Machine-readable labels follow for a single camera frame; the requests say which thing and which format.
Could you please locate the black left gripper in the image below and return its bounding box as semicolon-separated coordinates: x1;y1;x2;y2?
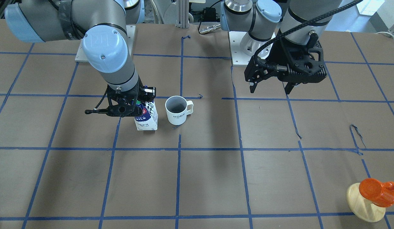
244;33;325;95

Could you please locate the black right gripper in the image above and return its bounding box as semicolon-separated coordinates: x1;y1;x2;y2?
106;79;157;117

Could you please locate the blue white milk carton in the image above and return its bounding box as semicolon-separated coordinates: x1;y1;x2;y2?
134;101;158;131

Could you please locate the white mug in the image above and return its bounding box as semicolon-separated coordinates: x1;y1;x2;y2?
165;96;194;126

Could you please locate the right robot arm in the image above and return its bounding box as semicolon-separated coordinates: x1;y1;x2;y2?
4;0;156;117

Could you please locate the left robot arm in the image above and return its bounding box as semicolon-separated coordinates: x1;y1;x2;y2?
220;0;341;94

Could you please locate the orange cup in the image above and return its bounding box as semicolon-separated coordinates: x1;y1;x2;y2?
359;178;394;208

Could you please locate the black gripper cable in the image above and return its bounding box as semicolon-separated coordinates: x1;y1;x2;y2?
253;0;364;69

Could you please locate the aluminium profile post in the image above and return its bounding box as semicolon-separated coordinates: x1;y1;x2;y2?
175;0;189;29

